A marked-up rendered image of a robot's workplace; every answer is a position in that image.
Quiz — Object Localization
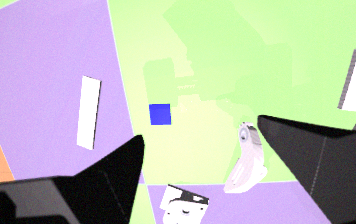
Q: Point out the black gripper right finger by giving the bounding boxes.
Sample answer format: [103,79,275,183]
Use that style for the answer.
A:
[256,115,356,224]

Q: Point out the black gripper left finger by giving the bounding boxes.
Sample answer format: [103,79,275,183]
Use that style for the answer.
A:
[0,134,145,224]

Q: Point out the white flat bar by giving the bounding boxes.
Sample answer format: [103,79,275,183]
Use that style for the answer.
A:
[77,76,102,150]

